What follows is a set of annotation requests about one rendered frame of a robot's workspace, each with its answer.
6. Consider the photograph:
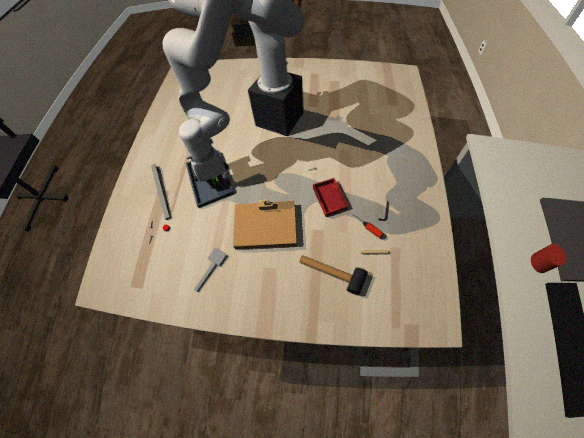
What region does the red rectangular tray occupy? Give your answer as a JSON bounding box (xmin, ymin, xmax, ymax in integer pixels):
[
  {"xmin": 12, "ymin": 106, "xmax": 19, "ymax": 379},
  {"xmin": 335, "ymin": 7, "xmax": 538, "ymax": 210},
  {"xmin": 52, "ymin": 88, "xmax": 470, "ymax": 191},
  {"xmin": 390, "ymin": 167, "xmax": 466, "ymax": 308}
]
[{"xmin": 313, "ymin": 178, "xmax": 348, "ymax": 217}]

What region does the grey flat bar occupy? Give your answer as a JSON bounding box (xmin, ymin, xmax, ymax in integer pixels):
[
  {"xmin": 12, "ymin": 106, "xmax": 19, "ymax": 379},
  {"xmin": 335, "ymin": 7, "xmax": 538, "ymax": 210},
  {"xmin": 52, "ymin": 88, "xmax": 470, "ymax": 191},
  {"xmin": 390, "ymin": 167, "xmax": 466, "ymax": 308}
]
[{"xmin": 151, "ymin": 164, "xmax": 170, "ymax": 220}]

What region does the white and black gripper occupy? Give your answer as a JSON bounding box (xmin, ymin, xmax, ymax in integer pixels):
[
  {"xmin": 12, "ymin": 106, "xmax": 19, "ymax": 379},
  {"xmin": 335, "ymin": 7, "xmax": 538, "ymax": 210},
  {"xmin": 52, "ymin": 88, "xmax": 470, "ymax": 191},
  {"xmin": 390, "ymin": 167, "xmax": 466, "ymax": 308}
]
[{"xmin": 191, "ymin": 147, "xmax": 229, "ymax": 188}]

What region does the black rubber mallet with wooden handle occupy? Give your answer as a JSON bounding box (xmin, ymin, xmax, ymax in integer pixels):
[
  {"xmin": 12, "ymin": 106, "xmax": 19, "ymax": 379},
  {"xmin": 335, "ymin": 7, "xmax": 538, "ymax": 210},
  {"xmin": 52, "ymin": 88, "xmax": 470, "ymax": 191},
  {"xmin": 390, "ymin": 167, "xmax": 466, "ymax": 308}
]
[{"xmin": 299, "ymin": 255, "xmax": 368, "ymax": 295}]

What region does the tan wooden board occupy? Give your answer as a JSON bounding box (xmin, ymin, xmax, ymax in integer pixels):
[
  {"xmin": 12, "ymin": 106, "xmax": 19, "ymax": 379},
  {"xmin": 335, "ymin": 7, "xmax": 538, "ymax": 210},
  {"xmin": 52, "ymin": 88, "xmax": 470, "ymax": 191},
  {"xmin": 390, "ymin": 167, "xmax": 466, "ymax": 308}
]
[{"xmin": 233, "ymin": 201, "xmax": 297, "ymax": 250}]

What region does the red-handled screwdriver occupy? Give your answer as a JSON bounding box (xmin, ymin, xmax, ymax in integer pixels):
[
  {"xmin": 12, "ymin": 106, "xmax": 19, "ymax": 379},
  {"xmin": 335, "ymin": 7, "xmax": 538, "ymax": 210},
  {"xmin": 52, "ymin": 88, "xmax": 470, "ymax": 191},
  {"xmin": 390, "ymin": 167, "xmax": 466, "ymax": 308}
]
[{"xmin": 352, "ymin": 214, "xmax": 384, "ymax": 238}]

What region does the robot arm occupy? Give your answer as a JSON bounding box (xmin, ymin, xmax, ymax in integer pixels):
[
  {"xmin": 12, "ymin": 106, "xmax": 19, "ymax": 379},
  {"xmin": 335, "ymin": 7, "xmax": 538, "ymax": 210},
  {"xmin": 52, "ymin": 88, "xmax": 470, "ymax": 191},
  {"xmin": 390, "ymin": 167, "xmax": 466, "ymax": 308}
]
[{"xmin": 163, "ymin": 0, "xmax": 304, "ymax": 164}]

